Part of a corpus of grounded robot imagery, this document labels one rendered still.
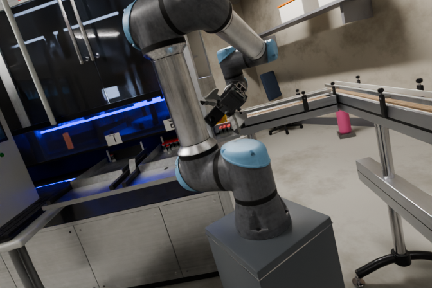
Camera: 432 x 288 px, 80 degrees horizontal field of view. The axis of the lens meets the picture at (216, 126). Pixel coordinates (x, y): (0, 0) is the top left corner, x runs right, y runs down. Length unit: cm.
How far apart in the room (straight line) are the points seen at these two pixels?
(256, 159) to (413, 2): 312
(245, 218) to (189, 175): 18
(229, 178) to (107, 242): 127
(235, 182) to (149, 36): 41
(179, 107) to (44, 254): 160
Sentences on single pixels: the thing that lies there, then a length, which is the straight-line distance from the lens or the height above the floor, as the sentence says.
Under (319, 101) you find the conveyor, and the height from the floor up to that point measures 92.
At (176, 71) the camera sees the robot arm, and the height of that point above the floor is 124.
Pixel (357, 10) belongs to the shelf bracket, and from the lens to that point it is 350.
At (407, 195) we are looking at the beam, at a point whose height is 55.
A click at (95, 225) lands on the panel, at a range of 179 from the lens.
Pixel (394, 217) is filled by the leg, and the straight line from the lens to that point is 153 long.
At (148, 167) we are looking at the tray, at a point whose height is 89.
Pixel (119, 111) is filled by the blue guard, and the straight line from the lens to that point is 146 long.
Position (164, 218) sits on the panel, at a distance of 161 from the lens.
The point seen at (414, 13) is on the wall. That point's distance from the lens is 357.
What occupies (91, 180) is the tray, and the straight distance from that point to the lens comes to 133.
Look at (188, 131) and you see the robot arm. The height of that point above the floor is 108.
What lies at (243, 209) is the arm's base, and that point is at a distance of 69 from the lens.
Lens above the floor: 121
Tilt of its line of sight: 11 degrees down
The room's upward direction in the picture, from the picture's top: 16 degrees counter-clockwise
